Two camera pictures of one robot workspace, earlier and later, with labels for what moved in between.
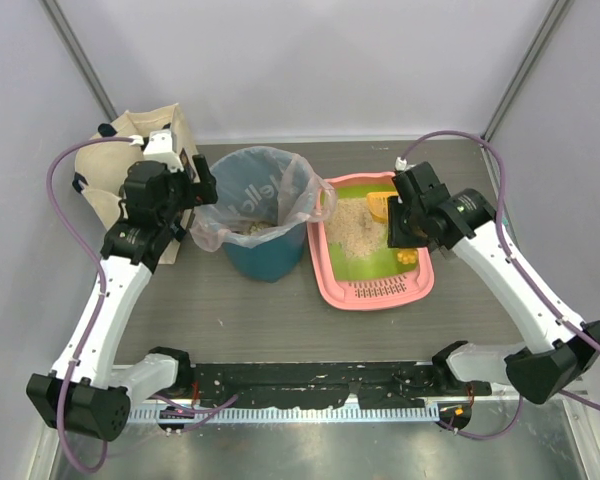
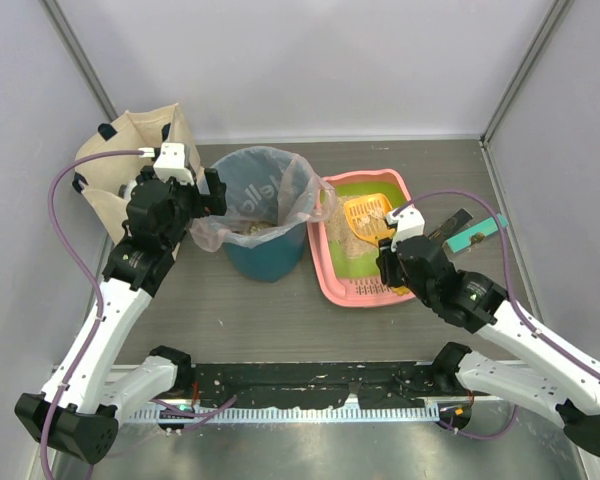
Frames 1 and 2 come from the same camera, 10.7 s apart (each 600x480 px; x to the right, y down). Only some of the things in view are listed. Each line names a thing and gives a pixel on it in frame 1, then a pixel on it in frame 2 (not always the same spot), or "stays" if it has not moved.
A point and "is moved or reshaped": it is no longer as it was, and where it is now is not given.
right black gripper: x=397 y=220 to x=387 y=265
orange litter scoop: x=379 y=205 is moved or reshaped
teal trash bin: x=261 y=212 stays
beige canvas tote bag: x=100 y=166 stays
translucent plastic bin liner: x=263 y=195 stays
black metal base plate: x=301 y=386 stays
